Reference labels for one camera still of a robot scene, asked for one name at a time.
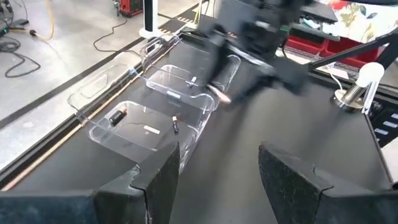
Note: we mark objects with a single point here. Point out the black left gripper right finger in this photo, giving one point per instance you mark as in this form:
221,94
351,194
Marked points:
311,202

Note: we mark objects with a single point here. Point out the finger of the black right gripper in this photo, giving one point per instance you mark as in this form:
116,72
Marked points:
217,59
255,85

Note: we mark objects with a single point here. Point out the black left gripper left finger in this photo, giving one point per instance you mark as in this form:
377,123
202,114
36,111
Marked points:
124,202

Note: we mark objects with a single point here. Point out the white battery blue cap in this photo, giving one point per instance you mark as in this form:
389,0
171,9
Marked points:
192,81

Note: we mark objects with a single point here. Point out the clear plastic bin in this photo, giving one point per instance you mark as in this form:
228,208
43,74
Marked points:
168,77
140,143

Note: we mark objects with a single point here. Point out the thin black copper-top battery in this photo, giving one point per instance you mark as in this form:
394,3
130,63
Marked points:
176,126

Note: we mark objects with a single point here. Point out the thick black copper-top battery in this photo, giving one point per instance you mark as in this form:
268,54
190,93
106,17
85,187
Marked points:
117,117

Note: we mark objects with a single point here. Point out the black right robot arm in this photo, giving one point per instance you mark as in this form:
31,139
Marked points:
236,15

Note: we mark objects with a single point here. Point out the red plastic crate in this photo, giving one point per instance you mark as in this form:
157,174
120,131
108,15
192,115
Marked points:
360,59
306,45

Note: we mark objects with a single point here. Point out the white and black tower fan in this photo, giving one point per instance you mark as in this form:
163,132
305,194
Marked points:
149,15

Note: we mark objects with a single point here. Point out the floral cloth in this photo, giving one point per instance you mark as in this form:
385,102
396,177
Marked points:
357,18

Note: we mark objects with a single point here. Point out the black panel white labels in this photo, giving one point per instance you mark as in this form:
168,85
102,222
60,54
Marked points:
382,133

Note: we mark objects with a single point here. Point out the red toolbox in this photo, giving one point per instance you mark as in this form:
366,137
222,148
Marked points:
132,7

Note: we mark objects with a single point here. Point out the white globe lamp metal base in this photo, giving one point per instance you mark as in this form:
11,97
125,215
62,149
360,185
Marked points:
370,73

